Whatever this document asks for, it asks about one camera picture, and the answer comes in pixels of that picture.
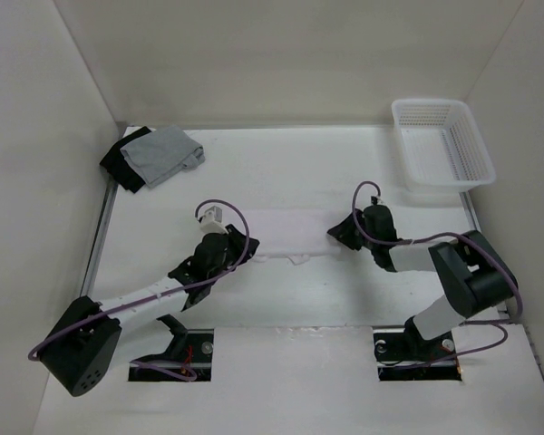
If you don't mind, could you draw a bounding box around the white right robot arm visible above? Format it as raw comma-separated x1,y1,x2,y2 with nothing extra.
327,204,519,359

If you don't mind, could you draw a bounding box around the white plastic basket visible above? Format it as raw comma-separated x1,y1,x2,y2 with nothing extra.
391,99,496,194

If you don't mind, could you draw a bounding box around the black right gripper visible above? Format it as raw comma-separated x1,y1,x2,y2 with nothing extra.
327,208,377,251

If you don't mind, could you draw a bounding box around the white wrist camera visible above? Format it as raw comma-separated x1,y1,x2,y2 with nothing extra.
371,196,386,207
198,206,228,234

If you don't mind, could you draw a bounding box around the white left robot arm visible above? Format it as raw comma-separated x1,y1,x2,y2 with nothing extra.
32,225,260,397

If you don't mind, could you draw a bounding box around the black folded tank top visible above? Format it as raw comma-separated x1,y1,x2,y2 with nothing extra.
100,127,151,194

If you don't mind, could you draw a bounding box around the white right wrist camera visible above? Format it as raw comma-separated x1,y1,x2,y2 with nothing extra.
371,196,386,207

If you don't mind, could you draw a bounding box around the white tank top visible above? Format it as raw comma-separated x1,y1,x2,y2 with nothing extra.
245,208,342,266

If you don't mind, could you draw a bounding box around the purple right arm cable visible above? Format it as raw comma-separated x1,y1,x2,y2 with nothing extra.
351,180,525,363

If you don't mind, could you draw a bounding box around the grey folded tank top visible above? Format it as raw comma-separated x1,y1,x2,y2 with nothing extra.
121,125,206,189

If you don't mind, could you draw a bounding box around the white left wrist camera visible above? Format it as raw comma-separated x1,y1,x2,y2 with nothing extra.
198,206,228,234

